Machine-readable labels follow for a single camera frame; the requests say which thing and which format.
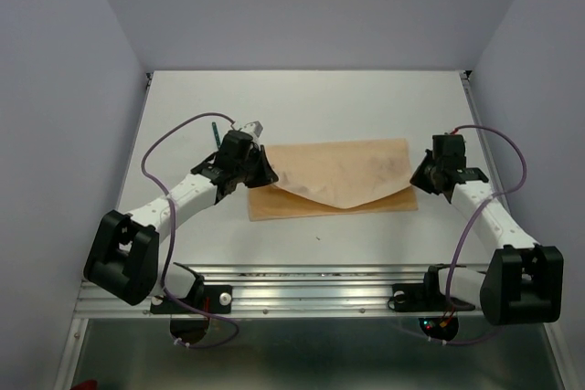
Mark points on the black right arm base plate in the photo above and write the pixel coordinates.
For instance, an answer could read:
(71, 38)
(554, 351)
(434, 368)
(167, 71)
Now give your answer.
(421, 298)

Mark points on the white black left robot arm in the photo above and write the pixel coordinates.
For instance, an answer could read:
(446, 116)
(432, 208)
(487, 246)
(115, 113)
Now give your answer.
(124, 256)

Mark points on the beige cloth napkin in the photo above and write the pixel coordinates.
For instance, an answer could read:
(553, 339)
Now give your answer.
(335, 178)

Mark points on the green handled fork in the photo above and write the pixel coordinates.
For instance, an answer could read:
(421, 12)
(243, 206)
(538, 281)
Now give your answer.
(216, 134)

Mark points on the aluminium mounting rail frame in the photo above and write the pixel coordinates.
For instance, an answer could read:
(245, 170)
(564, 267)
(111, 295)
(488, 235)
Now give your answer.
(310, 294)

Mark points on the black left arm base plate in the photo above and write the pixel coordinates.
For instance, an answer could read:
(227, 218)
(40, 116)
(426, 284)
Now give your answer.
(215, 299)

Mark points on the red object at bottom edge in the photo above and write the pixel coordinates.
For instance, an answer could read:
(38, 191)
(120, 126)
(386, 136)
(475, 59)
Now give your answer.
(90, 384)

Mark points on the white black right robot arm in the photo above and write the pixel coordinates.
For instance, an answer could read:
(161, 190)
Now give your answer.
(523, 281)

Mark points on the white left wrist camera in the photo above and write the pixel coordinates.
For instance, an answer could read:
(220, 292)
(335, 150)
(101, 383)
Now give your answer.
(253, 128)

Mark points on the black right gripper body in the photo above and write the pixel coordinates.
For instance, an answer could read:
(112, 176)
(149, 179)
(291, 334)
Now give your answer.
(437, 165)

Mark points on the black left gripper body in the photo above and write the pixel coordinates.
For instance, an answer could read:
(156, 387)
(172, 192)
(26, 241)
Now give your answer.
(241, 171)

